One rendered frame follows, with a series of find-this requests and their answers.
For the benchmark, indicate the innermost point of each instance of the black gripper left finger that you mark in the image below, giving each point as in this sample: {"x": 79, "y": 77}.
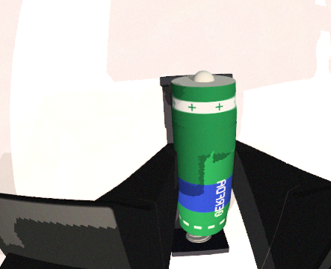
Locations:
{"x": 130, "y": 227}

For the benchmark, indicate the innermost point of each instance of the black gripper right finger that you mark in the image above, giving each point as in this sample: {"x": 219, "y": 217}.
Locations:
{"x": 286, "y": 211}

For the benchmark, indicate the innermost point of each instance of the green cylindrical battery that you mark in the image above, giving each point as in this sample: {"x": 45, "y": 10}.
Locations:
{"x": 204, "y": 122}

